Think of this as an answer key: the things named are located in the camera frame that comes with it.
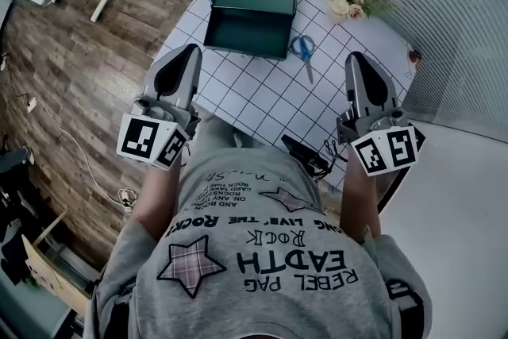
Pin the white grid mat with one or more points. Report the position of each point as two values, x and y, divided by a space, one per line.
258 91

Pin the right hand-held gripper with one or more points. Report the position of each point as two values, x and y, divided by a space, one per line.
391 149

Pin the black electronic device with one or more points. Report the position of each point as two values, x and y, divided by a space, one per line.
303 152

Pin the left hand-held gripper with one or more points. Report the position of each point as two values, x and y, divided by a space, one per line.
139 137

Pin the white window blinds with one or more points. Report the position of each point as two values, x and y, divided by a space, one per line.
436 12

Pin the dark green box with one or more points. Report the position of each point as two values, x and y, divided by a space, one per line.
254 0

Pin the grey printed t-shirt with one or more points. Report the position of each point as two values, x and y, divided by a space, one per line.
258 250

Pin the person's right forearm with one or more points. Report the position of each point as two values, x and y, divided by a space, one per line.
363 202

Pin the black office chair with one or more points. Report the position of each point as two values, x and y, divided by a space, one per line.
16 234

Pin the person's left forearm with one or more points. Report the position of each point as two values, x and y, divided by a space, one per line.
156 202

